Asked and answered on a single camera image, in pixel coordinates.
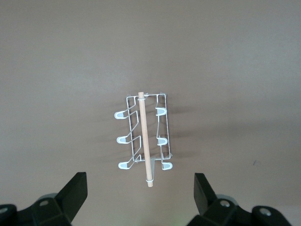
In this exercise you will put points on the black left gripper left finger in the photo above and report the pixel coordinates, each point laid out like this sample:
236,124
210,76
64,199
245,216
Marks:
68,200

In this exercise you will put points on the brown table cover sheet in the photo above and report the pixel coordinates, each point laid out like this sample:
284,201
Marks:
70,70

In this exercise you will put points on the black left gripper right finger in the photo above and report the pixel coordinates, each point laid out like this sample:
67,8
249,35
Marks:
207,202

